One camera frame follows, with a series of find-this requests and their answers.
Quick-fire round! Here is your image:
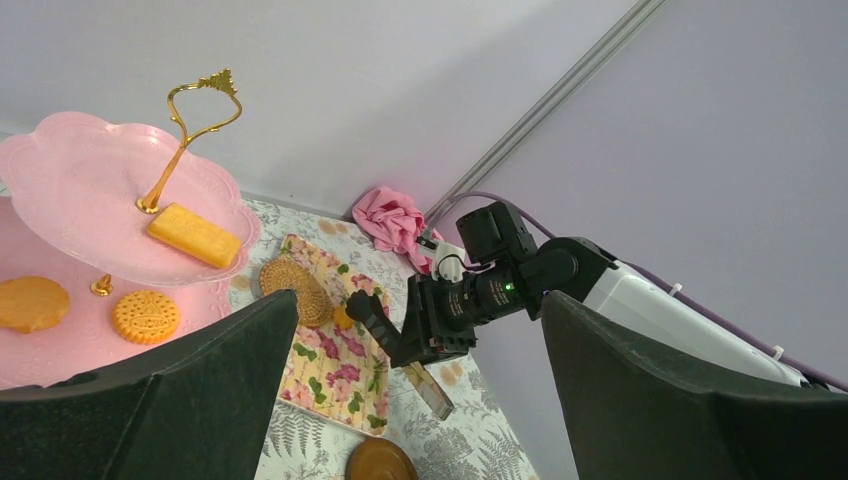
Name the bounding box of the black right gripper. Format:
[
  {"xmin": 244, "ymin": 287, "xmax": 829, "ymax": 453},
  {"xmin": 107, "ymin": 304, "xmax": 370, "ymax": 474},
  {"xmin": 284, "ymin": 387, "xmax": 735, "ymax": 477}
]
[{"xmin": 390, "ymin": 202, "xmax": 537, "ymax": 368}]

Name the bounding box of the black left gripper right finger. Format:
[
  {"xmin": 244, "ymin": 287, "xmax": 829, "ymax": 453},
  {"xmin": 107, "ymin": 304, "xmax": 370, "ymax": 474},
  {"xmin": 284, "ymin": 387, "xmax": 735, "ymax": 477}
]
[{"xmin": 541, "ymin": 292, "xmax": 847, "ymax": 479}]

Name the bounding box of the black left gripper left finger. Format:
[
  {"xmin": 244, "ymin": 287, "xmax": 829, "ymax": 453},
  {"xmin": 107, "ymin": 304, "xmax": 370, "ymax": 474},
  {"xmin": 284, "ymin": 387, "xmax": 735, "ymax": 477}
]
[{"xmin": 1, "ymin": 290, "xmax": 297, "ymax": 479}]

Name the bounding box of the orange flower cookie toy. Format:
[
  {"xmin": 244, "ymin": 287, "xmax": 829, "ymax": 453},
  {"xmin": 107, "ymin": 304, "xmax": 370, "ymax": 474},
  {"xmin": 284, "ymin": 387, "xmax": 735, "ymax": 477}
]
[{"xmin": 332, "ymin": 306, "xmax": 354, "ymax": 331}]

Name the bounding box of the small orange cookie toy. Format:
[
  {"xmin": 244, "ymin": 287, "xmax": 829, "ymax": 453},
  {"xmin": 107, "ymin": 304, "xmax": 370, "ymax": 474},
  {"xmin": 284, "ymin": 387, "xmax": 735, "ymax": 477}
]
[{"xmin": 111, "ymin": 290, "xmax": 181, "ymax": 345}]

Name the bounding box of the floral rectangular serving tray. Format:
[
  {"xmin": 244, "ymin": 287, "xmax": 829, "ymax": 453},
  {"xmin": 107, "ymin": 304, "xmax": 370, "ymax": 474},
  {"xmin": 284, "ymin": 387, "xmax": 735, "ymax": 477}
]
[{"xmin": 277, "ymin": 234, "xmax": 390, "ymax": 436}]

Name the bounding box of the yellow rectangular biscuit toy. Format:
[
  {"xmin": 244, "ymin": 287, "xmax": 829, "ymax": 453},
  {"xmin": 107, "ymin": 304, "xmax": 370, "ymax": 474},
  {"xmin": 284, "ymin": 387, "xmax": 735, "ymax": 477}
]
[{"xmin": 146, "ymin": 203, "xmax": 242, "ymax": 269}]

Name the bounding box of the round orange cookie toy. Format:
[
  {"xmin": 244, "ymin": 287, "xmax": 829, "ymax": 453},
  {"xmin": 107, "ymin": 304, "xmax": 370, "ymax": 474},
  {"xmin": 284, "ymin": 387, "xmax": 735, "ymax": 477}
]
[{"xmin": 1, "ymin": 276, "xmax": 70, "ymax": 334}]

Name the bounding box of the crumpled pink cloth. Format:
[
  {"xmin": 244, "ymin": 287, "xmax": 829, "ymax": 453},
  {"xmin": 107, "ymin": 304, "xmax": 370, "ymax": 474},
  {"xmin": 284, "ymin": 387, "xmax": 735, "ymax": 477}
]
[{"xmin": 352, "ymin": 186, "xmax": 434, "ymax": 276}]

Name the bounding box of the round woven brown coaster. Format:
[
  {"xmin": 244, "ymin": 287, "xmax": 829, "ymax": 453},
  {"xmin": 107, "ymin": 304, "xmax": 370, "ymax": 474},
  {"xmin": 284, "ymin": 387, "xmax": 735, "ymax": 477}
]
[{"xmin": 259, "ymin": 258, "xmax": 334, "ymax": 328}]

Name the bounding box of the floral tablecloth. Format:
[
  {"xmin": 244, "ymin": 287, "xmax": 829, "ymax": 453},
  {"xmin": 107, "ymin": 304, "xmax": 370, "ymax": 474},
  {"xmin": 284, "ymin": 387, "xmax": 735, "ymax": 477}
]
[{"xmin": 229, "ymin": 199, "xmax": 536, "ymax": 479}]

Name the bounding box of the brown saucer right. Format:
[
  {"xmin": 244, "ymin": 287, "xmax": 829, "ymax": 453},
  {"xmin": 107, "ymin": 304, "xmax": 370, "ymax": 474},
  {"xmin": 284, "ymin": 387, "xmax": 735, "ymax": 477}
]
[{"xmin": 344, "ymin": 438, "xmax": 419, "ymax": 480}]

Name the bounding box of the pink three-tier cake stand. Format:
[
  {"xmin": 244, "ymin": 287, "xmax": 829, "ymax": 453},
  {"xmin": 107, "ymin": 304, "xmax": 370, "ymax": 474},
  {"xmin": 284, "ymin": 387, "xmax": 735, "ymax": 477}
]
[{"xmin": 0, "ymin": 68, "xmax": 264, "ymax": 391}]

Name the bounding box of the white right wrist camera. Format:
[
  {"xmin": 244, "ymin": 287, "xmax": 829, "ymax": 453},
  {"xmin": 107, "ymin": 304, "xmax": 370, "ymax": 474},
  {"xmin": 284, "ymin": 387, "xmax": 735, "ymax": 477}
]
[{"xmin": 416, "ymin": 236, "xmax": 466, "ymax": 284}]

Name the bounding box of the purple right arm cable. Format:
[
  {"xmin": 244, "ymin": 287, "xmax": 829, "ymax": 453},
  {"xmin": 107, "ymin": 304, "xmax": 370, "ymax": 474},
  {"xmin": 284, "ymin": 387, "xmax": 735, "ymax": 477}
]
[{"xmin": 427, "ymin": 190, "xmax": 848, "ymax": 393}]

